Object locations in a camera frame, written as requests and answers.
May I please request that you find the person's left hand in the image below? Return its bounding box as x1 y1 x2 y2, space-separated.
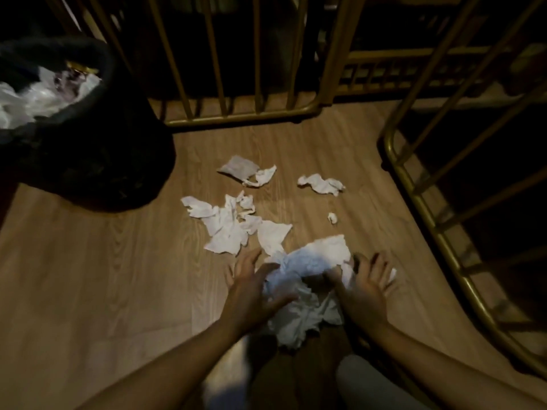
220 248 298 338

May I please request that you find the gold shiny wrapper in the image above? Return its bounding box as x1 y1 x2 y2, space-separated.
66 60 99 76

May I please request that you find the person's right hand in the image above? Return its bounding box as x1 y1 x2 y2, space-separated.
323 253 397 334

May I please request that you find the triangular white tissue piece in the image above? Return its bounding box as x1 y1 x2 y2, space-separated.
257 220 293 257

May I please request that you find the person's right forearm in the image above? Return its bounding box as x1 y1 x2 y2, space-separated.
359 322 547 410

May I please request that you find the person's grey trouser leg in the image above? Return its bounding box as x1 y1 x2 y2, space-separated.
335 354 430 410

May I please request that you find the black trash bag bin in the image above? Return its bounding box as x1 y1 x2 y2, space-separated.
0 36 177 214

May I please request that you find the grey tissue piece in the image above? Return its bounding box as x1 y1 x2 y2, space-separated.
217 155 260 182

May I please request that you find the long crumpled white tissue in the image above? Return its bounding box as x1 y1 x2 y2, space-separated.
297 173 346 197

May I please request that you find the white plastic trash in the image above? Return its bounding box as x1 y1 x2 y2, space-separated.
0 66 102 129

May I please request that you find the flat torn white tissue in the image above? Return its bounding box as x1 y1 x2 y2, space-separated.
181 190 262 257

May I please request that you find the gold metal low rail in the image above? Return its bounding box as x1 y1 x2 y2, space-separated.
335 43 515 99

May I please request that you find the gold metal bed frame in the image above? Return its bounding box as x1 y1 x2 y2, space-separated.
43 0 369 127
378 0 547 380

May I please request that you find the large white tissue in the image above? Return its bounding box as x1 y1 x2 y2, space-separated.
262 235 397 350

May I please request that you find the small crumpled white tissue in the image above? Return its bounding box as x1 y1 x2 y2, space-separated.
243 165 277 188

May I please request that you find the person's left forearm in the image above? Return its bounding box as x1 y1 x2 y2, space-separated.
75 319 256 410

